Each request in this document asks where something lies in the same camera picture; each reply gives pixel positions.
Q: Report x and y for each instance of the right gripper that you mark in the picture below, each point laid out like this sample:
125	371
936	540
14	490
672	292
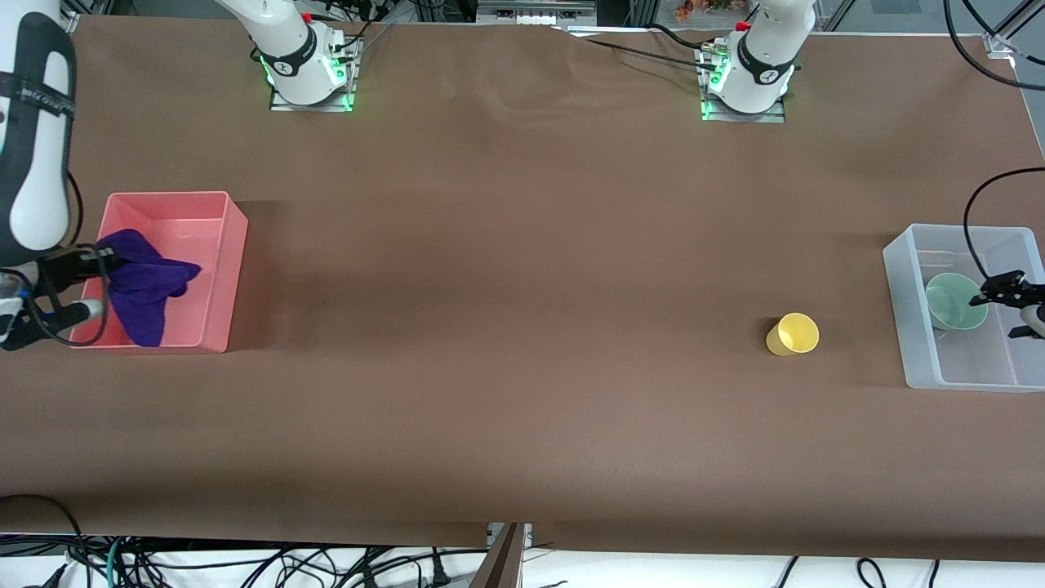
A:
67	265

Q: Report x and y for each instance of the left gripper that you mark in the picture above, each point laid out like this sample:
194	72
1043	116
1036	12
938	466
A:
1010	287

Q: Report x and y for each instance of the pale green bowl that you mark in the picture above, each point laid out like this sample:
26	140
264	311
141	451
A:
951	302

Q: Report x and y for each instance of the purple microfiber cloth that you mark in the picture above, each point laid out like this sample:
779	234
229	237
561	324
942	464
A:
147	282

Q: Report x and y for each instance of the yellow plastic cup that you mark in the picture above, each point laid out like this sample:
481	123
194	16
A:
794	335

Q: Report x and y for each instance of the translucent plastic bin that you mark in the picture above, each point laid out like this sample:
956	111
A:
914	327

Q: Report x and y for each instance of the pink plastic bin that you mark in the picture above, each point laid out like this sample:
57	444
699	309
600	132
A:
208	269

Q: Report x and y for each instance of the orange background object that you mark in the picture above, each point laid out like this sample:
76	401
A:
684	10

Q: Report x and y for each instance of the metal table beam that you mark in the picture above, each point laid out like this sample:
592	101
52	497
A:
502	563

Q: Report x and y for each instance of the grey background device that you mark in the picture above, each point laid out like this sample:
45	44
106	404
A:
535	10

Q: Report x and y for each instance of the aluminium frame profile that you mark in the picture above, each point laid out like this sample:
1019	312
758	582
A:
69	18

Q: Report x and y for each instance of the aluminium corner bracket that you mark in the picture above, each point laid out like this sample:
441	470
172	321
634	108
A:
1002	45

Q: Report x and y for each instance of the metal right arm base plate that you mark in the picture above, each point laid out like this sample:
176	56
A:
310	107

